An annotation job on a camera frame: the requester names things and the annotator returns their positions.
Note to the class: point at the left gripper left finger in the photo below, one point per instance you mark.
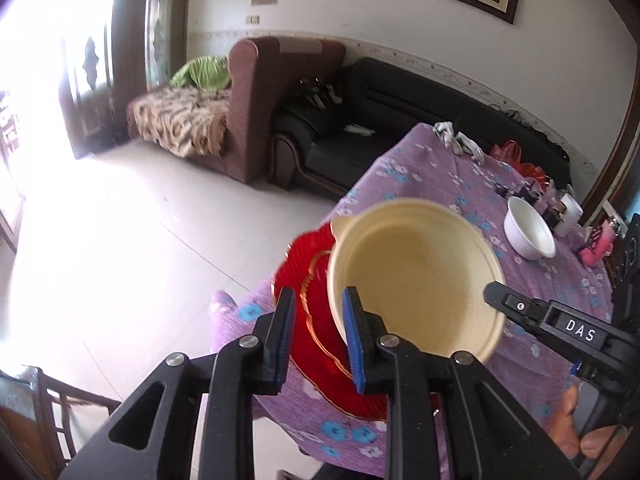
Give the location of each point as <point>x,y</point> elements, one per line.
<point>207,400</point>

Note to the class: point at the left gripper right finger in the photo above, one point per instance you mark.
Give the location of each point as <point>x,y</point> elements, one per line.
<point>445,409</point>

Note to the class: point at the white bowl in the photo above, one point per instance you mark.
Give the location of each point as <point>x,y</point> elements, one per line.
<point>526,231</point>

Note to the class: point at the beige bowl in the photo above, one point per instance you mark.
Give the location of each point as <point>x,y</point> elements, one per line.
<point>423,269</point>

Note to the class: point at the right hand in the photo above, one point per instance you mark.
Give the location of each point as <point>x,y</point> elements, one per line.
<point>603,443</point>

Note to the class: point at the wooden chair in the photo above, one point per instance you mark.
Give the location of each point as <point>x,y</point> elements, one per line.
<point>36,433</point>

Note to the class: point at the pink thermos bottle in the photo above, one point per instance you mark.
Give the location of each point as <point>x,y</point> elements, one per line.
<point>611,229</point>

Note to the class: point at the black jar with gear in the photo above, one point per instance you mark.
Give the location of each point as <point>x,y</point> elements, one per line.
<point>552,211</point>

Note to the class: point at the large red ribbed plate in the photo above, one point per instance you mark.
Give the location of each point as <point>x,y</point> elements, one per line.
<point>341,393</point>

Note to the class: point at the red plastic bag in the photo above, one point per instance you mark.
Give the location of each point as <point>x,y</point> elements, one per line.
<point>511,153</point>

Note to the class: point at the patterned sofa blanket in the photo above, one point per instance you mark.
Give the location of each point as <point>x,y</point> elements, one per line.
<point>187,122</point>

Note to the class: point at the black leather sofa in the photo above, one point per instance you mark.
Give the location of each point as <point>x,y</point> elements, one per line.
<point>325,134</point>

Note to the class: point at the green pillow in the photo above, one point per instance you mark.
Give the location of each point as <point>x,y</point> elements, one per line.
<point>207,72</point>

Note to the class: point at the brown armchair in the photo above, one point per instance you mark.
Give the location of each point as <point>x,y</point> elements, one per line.
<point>262,70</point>

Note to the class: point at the wooden glass door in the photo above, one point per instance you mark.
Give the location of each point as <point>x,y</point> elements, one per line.
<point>122,49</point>

